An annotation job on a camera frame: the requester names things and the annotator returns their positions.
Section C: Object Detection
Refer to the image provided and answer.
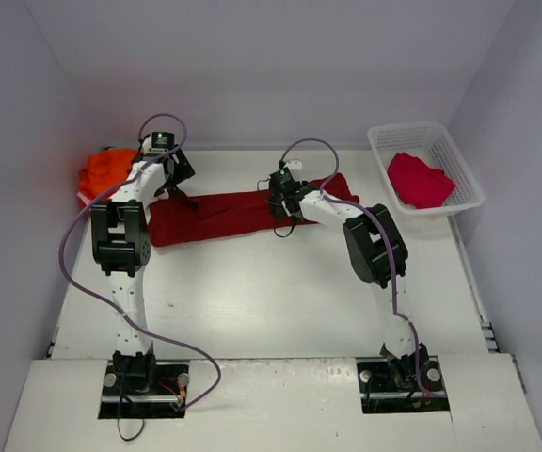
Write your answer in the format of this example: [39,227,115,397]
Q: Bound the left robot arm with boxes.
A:
[90,132,194,363]

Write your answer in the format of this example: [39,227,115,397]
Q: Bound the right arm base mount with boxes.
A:
[356,344,450,414]

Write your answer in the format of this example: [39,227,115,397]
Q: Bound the dark red t shirt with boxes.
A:
[148,172,361,249]

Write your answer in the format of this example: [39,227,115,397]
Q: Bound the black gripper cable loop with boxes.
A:
[273,214,300,239]

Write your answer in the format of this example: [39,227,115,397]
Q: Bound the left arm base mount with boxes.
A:
[98,353,190,443]

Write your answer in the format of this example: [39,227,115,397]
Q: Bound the pink folded t shirt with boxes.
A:
[76,189,98,210]

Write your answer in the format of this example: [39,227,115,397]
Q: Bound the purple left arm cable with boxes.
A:
[58,113,222,410]

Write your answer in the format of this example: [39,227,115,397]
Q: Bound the orange folded t shirt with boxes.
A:
[77,148,137,195]

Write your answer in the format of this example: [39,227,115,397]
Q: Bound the white plastic basket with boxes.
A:
[367,121,485,218]

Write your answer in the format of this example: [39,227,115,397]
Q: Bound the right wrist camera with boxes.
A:
[279,159,303,175]

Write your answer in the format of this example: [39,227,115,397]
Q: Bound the red t shirt in basket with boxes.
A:
[388,153,456,209]

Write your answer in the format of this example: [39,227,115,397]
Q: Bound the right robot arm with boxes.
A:
[268,167,421,388]

